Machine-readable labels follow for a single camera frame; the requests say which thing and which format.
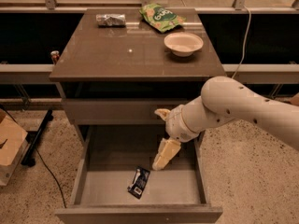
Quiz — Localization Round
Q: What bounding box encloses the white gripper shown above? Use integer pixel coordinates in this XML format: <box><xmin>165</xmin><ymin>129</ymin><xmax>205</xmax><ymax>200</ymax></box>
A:
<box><xmin>152</xmin><ymin>105</ymin><xmax>199</xmax><ymax>171</ymax></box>

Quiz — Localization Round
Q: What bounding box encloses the box at right edge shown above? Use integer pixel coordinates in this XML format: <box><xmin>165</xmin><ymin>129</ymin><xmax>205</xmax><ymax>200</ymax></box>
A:
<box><xmin>290</xmin><ymin>92</ymin><xmax>299</xmax><ymax>105</ymax></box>

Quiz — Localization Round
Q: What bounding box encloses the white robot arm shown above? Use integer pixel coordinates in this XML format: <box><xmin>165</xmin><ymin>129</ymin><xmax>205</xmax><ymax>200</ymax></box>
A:
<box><xmin>152</xmin><ymin>77</ymin><xmax>299</xmax><ymax>171</ymax></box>

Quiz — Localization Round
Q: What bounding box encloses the black cable on floor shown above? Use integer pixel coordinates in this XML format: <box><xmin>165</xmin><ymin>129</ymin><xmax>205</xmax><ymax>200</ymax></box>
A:
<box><xmin>0</xmin><ymin>105</ymin><xmax>67</xmax><ymax>209</ymax></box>

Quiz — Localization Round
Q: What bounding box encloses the open middle drawer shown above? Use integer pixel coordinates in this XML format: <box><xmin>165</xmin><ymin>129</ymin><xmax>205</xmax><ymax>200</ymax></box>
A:
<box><xmin>55</xmin><ymin>125</ymin><xmax>222</xmax><ymax>224</ymax></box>

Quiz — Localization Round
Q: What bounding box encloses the small red can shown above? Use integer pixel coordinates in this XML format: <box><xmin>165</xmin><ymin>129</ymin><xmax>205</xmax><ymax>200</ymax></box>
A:
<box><xmin>50</xmin><ymin>50</ymin><xmax>60</xmax><ymax>64</ymax></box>

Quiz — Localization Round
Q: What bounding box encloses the white paper bowl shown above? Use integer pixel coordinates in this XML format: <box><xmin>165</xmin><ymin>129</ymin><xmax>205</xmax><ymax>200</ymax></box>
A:
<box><xmin>164</xmin><ymin>32</ymin><xmax>204</xmax><ymax>57</ymax></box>

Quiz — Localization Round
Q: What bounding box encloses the green snack bag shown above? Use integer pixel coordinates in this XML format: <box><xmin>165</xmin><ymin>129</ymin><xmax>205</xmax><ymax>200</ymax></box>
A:
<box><xmin>139</xmin><ymin>3</ymin><xmax>186</xmax><ymax>33</ymax></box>

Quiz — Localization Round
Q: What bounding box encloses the closed top drawer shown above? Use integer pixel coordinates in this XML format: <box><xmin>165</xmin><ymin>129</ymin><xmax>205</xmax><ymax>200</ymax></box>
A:
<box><xmin>63</xmin><ymin>99</ymin><xmax>187</xmax><ymax>125</ymax></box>

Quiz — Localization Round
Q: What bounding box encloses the blue rxbar wrapper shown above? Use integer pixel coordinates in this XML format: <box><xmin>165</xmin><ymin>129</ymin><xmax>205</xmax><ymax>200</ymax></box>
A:
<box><xmin>127</xmin><ymin>166</ymin><xmax>150</xmax><ymax>199</ymax></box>

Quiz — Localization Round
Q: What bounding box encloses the black stand leg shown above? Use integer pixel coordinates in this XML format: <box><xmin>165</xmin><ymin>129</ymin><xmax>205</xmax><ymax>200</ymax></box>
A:
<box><xmin>21</xmin><ymin>110</ymin><xmax>53</xmax><ymax>167</ymax></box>

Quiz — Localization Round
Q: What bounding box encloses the cardboard box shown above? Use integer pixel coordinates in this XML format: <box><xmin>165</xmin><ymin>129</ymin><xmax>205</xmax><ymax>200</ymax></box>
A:
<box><xmin>0</xmin><ymin>109</ymin><xmax>28</xmax><ymax>186</ymax></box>

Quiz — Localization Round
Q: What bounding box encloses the white cable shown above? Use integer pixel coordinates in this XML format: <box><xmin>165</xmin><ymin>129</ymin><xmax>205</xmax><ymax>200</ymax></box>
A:
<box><xmin>231</xmin><ymin>7</ymin><xmax>252</xmax><ymax>79</ymax></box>

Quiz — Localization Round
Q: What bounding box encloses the grey drawer cabinet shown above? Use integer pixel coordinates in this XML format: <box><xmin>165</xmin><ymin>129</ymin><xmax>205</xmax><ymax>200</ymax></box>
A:
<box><xmin>49</xmin><ymin>7</ymin><xmax>228</xmax><ymax>224</ymax></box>

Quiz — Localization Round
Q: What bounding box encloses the silver foil snack packet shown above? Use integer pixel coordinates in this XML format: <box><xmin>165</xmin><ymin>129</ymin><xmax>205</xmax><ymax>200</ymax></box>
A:
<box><xmin>96</xmin><ymin>14</ymin><xmax>126</xmax><ymax>27</ymax></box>

